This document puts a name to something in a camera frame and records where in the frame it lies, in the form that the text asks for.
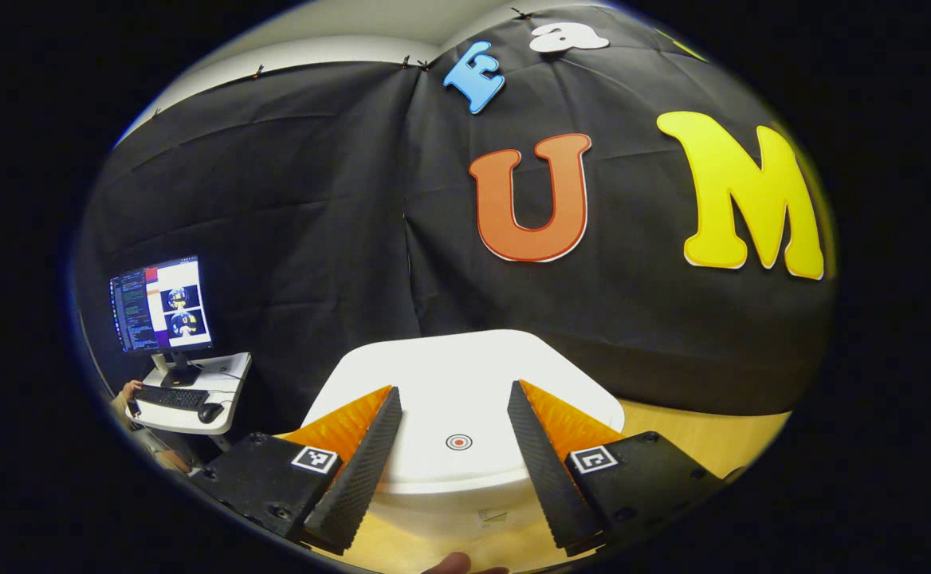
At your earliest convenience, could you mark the wooden desktop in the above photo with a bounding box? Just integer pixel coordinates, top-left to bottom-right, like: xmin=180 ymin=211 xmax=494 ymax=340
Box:
xmin=310 ymin=399 xmax=793 ymax=574

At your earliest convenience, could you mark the black keyboard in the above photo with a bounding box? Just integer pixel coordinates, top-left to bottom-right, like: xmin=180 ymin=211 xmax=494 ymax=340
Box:
xmin=135 ymin=385 xmax=210 ymax=411

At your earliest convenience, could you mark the computer monitor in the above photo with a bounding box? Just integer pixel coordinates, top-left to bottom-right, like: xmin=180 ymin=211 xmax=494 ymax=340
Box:
xmin=109 ymin=255 xmax=214 ymax=387

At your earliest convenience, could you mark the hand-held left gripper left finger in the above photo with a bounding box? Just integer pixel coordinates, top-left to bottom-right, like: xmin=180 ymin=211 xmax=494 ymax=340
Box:
xmin=187 ymin=385 xmax=403 ymax=556

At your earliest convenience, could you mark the black backdrop cloth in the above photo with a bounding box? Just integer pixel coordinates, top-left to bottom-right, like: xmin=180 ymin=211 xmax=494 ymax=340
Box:
xmin=75 ymin=4 xmax=837 ymax=447

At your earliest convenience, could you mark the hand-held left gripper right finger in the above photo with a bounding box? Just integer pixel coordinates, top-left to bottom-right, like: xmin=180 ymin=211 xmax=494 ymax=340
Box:
xmin=507 ymin=380 xmax=725 ymax=557

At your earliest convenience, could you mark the white side table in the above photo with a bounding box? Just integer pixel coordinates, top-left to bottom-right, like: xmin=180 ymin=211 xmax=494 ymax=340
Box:
xmin=127 ymin=352 xmax=253 ymax=435

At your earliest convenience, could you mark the white desktop garbage bin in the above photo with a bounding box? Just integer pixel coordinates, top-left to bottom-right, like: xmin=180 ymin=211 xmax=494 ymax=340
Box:
xmin=302 ymin=329 xmax=626 ymax=543

